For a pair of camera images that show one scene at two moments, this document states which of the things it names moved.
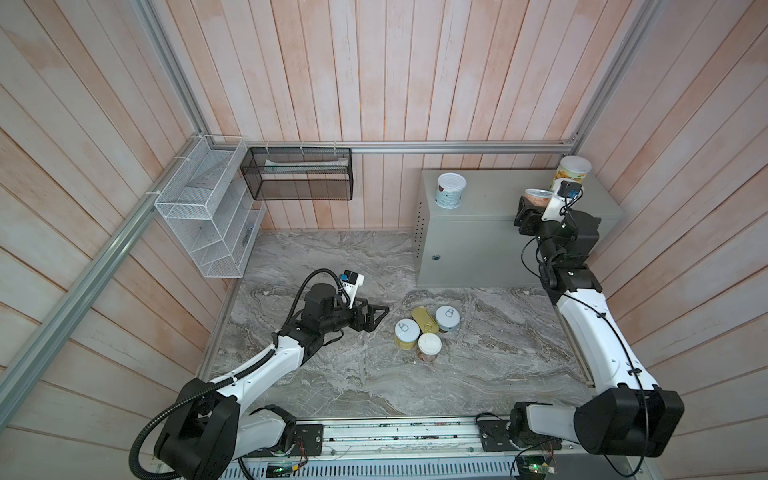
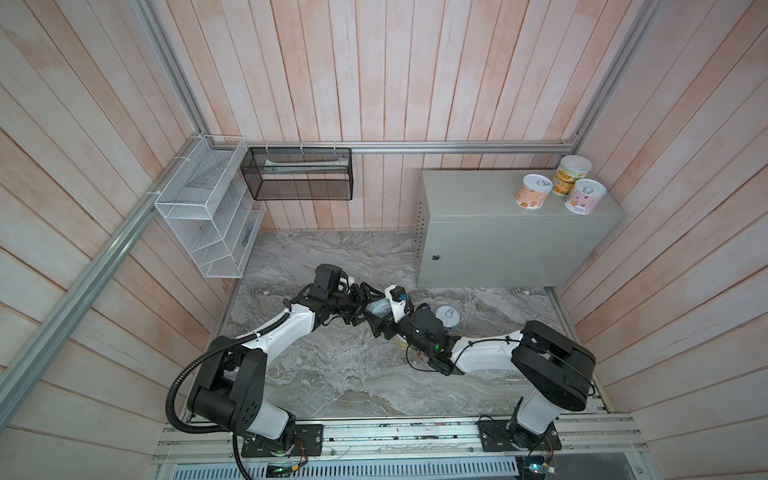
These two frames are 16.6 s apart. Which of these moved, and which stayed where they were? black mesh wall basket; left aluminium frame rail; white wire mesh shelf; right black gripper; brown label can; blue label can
Moved: brown label can; right black gripper
Stayed: black mesh wall basket; white wire mesh shelf; blue label can; left aluminium frame rail
